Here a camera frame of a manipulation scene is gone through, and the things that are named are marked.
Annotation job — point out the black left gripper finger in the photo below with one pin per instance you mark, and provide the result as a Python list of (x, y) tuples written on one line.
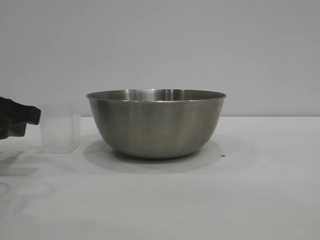
[(12, 130), (22, 115)]

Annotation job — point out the clear plastic measuring cup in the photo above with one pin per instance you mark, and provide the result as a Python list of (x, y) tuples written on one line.
[(60, 130)]

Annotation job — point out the stainless steel mixing bowl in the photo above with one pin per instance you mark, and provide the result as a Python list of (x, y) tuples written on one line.
[(156, 125)]

